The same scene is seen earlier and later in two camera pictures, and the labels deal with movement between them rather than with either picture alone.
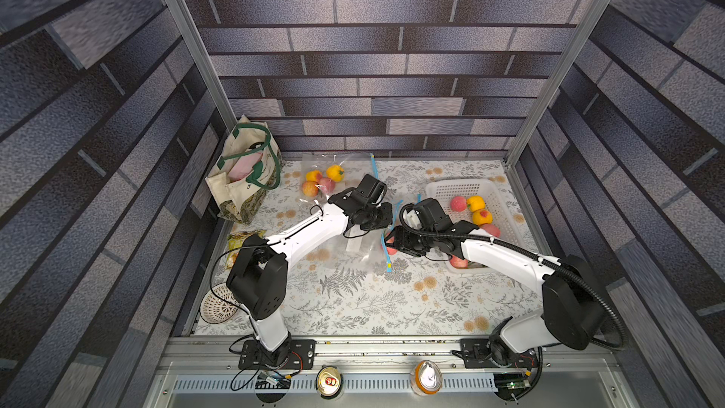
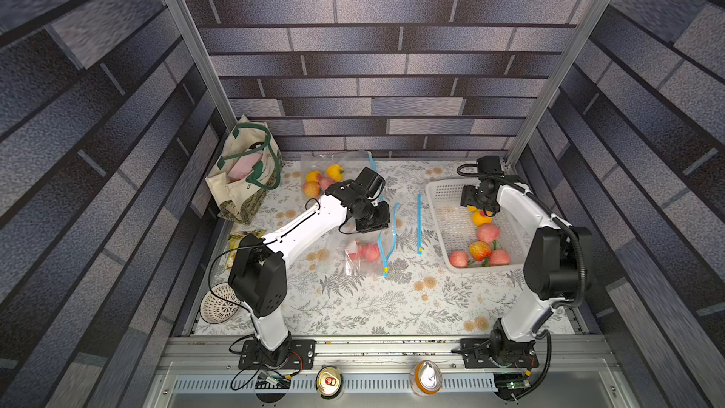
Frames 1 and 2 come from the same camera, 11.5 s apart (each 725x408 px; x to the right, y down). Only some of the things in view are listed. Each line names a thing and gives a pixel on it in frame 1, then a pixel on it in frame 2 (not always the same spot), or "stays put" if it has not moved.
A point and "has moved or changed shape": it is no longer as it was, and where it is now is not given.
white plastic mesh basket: x=444 y=191 stays put
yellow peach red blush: x=482 y=217 stays put
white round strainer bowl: x=219 y=304 stays put
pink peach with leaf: x=328 y=185 stays put
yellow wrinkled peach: x=310 y=188 stays put
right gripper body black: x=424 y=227 → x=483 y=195
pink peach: x=390 y=250 → x=356 y=257
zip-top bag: x=362 y=247 has moved or changed shape
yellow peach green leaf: x=335 y=172 stays put
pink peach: x=458 y=203 → x=372 y=251
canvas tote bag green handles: x=249 y=166 stays put
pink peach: x=458 y=263 stays put
